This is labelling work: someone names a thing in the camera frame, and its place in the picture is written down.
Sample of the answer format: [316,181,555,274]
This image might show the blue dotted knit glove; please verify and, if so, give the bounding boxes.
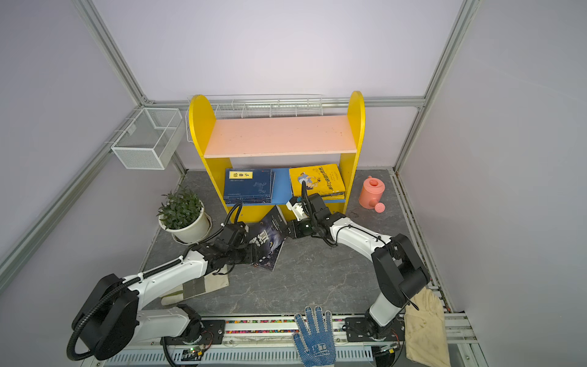
[293,306,336,367]

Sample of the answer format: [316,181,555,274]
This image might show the black wolf cover book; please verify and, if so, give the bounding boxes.
[248,206,287,272]

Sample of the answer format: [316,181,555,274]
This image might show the white plastic plant pot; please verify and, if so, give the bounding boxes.
[158,205,212,244]

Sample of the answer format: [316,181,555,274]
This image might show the pink upper shelf board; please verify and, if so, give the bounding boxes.
[204,116,356,158]

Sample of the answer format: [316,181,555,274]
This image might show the white mesh basket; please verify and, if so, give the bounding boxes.
[111,107,186,171]

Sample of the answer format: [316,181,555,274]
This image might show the metal base rail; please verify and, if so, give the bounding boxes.
[82,313,478,367]

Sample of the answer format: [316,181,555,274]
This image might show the beige grey work glove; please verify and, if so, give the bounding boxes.
[161,274,229,307]

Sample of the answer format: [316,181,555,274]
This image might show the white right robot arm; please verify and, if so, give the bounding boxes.
[287,194,431,339]

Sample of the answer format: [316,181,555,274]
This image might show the dark blue book yellow label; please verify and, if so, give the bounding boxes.
[223,169,275,205]

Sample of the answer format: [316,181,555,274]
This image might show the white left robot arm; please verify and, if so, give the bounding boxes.
[66,222,257,361]

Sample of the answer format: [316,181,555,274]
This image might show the cream leather glove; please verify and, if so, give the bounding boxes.
[404,288,451,367]

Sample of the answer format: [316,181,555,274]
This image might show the white wire basket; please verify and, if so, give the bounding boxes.
[206,94,325,119]

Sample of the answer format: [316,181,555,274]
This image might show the green potted plant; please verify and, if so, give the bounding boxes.
[157,188,204,230]

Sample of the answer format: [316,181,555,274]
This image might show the aluminium frame post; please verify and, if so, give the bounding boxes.
[71,0,149,106]

